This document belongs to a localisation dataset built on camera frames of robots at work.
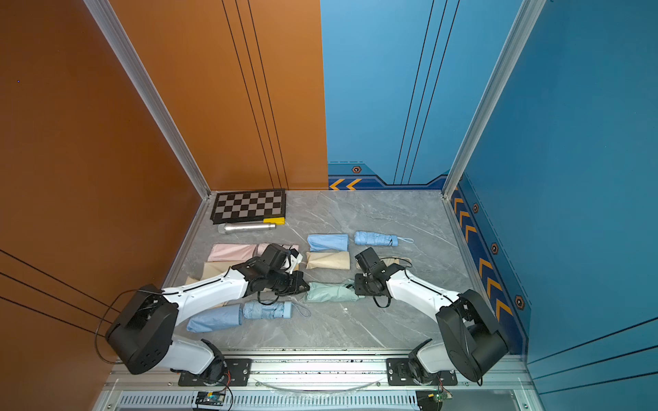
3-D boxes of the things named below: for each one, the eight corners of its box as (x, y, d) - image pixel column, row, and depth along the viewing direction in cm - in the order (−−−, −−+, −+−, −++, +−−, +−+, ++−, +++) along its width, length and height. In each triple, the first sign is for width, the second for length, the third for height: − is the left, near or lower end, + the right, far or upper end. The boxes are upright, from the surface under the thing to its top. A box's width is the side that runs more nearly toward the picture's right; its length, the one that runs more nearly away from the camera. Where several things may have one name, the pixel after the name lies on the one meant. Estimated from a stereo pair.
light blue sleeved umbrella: (244, 319, 85) (239, 315, 82) (247, 306, 88) (243, 301, 85) (310, 319, 85) (309, 315, 82) (311, 306, 88) (310, 301, 85)
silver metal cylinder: (218, 234, 105) (216, 231, 103) (221, 226, 108) (219, 223, 106) (273, 234, 105) (272, 231, 103) (275, 226, 108) (274, 222, 106)
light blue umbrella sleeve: (193, 335, 82) (186, 331, 78) (196, 318, 86) (189, 313, 82) (243, 325, 84) (238, 321, 80) (243, 309, 88) (239, 304, 84)
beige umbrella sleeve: (306, 270, 96) (305, 265, 93) (307, 256, 100) (306, 250, 97) (349, 270, 96) (350, 265, 93) (349, 256, 100) (349, 250, 97)
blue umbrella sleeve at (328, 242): (307, 253, 102) (306, 247, 99) (308, 240, 106) (307, 234, 103) (349, 253, 102) (349, 247, 99) (348, 240, 106) (348, 234, 103)
